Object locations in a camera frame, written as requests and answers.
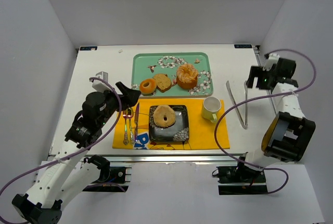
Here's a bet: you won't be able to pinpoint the pale glazed bagel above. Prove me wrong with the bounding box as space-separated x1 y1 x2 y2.
153 105 175 128

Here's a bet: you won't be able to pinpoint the silver metal tongs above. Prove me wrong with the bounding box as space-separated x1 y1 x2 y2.
226 80 248 130

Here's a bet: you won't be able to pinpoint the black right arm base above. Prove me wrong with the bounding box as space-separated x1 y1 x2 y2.
212 166 268 195

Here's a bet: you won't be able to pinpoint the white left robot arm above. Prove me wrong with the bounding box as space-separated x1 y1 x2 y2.
12 82 141 223

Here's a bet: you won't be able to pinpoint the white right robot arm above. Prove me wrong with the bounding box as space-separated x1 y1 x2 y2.
242 53 316 171

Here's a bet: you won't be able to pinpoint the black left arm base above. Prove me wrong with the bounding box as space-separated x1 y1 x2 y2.
81 155 132 193

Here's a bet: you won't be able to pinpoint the brown bread slice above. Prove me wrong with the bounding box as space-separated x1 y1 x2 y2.
153 73 172 93

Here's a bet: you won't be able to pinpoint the iridescent spoon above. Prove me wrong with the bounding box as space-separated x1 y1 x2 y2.
127 107 135 145

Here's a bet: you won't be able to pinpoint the orange donut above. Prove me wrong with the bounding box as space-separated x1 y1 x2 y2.
139 78 157 95

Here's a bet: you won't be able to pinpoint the iridescent knife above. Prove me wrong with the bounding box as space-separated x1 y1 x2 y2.
134 103 140 143

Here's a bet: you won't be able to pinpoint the green floral tray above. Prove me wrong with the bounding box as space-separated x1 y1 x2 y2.
131 52 213 98

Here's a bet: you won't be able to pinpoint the yellow placemat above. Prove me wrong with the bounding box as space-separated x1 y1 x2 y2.
112 98 218 151

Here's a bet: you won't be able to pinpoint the iridescent fork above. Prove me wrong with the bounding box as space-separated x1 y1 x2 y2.
123 109 129 145

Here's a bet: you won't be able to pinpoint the blue right corner sticker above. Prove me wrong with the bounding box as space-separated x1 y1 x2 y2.
234 44 252 49

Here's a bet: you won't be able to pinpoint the blue corner sticker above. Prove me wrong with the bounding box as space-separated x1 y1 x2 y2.
79 46 98 51
234 44 252 49

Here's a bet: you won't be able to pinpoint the black floral square plate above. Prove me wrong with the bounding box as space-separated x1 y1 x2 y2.
149 105 189 142

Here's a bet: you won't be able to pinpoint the sugar-topped bundt cake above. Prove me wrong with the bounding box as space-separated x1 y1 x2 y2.
176 64 198 90

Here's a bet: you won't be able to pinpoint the blue left corner sticker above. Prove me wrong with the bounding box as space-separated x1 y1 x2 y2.
79 46 98 51

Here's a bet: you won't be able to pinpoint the pale yellow mug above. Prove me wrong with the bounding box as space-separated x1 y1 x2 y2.
201 96 222 123

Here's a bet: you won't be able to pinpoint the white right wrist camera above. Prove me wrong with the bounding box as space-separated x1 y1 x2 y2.
263 53 280 71

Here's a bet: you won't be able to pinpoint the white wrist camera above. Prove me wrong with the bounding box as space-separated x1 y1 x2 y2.
89 71 110 93
263 53 280 71

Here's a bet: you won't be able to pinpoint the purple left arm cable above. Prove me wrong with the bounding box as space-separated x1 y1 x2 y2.
0 77 123 223

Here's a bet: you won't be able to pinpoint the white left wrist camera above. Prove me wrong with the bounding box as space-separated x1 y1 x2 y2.
89 71 110 93

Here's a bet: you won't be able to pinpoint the aluminium table frame rail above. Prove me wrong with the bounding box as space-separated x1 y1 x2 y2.
48 152 248 165

